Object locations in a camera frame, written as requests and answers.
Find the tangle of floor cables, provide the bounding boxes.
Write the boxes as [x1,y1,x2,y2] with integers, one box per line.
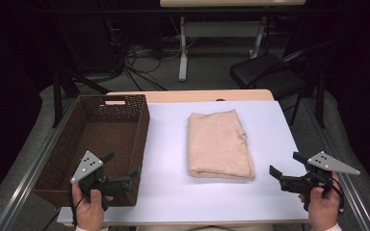
[121,41,187,92]

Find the beige cloth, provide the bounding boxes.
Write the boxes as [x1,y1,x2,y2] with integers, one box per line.
[187,109,256,180]

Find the person's right hand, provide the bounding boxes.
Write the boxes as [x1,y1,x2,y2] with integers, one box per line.
[298,171,343,231]

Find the white table sheet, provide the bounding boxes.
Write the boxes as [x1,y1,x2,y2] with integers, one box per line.
[57,100,310,225]

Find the brown woven basket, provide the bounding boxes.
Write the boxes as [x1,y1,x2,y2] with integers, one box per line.
[33,93,151,208]

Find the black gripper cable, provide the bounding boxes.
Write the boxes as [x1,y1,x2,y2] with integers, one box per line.
[330,176,346,216]
[67,181,88,229]

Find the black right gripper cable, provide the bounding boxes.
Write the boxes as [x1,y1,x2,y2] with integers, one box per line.
[330,176,346,216]

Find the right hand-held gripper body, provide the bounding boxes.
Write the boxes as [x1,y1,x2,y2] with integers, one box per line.
[278,151,361,212]

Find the white-legged desk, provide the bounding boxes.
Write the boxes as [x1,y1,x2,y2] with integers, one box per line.
[159,0,306,83]

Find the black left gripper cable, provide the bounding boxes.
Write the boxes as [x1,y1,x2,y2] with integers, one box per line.
[67,181,88,229]

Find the aluminium frame rail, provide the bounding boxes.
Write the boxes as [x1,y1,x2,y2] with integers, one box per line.
[0,97,78,231]
[303,97,370,231]

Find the person's left hand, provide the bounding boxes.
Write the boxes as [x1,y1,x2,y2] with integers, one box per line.
[71,182,114,231]

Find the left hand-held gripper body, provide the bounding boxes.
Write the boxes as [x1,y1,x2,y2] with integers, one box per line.
[69,150,133,212]

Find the black folding chair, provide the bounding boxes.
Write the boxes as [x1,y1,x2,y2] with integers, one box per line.
[229,41,338,128]

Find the black metal stand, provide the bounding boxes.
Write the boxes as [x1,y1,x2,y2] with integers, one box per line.
[315,68,328,129]
[51,71,110,129]

